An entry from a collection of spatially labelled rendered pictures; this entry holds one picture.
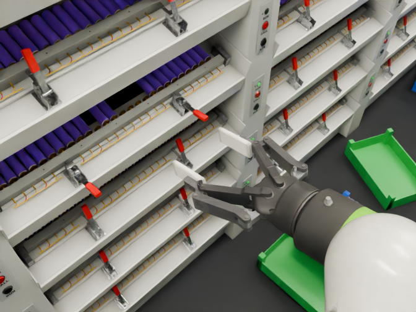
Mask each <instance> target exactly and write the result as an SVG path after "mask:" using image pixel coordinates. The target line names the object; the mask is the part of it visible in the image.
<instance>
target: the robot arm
mask: <svg viewBox="0 0 416 312"><path fill-rule="evenodd" d="M218 131H219V138H220V142H221V143H223V144H225V145H227V146H229V147H230V148H232V149H234V150H236V151H237V152H239V153H241V154H243V155H245V156H247V157H248V158H251V157H252V156H253V154H254V158H255V159H256V160H257V162H258V164H259V166H260V167H261V170H262V171H263V173H264V175H265V177H264V178H263V179H262V180H261V182H260V183H258V184H256V185H254V186H253V187H249V186H245V187H244V188H235V187H229V186H220V185H214V184H206V179H205V178H203V177H202V176H200V175H198V174H197V173H196V172H194V171H192V170H191V169H189V168H188V167H186V166H184V165H183V164H182V163H180V162H178V161H177V160H174V161H173V168H174V170H175V175H176V176H178V177H179V178H181V179H182V180H184V185H185V186H186V188H188V189H189V190H191V191H192V192H193V194H192V199H193V204H194V208H195V209H197V210H200V211H203V212H205V213H208V214H210V215H214V216H216V217H219V218H221V219H224V220H227V221H229V222H232V223H235V224H237V225H238V226H239V227H241V228H242V229H243V230H244V231H246V232H250V231H251V230H252V224H254V223H255V222H257V221H258V220H259V219H261V220H268V221H270V222H271V223H272V224H273V225H274V226H275V227H277V228H278V229H279V230H281V231H283V232H284V233H286V234H287V235H289V236H290V237H292V238H293V241H294V245H295V247H296V248H297V249H299V250H300V251H302V252H303V253H305V254H306V255H308V256H309V257H311V258H313V259H314V260H315V261H317V262H319V263H320V264H322V265H323V266H324V294H325V302H324V312H416V223H415V222H414V221H412V220H410V219H407V218H405V217H402V216H400V215H395V214H386V213H376V212H375V211H373V210H371V209H369V208H367V207H365V206H363V205H361V204H359V203H357V202H355V201H354V200H352V199H350V198H348V197H346V196H344V195H342V194H341V193H338V192H337V191H335V190H333V189H330V188H328V189H324V190H322V191H321V190H319V189H318V188H315V187H314V186H312V185H310V184H308V183H306V182H304V181H305V180H307V179H308V166H307V164H305V163H302V162H300V161H298V160H295V159H294V158H293V157H292V156H291V155H290V154H289V153H288V152H286V151H285V150H284V149H283V148H281V146H280V145H278V144H277V143H276V142H275V141H274V140H272V139H271V138H270V137H269V136H265V137H263V140H261V141H253V140H251V139H249V138H248V137H246V136H242V135H240V136H237V135H236V134H234V133H232V132H230V131H227V130H226V129H224V128H222V127H220V128H218ZM267 154H268V155H269V156H270V157H271V158H272V159H273V160H275V161H276V162H277V163H278V164H279V165H280V166H281V167H282V168H283V169H284V170H285V171H286V172H287V173H289V174H290V175H291V176H281V175H280V173H279V172H278V170H277V169H276V167H275V166H273V164H272V162H271V160H270V159H269V157H268V155H267ZM249 196H251V199H252V200H250V198H249ZM233 204H235V205H240V206H243V207H244V208H246V209H244V210H243V209H242V208H240V207H238V206H234V205H233ZM248 209H254V211H253V212H250V211H249V210H248Z"/></svg>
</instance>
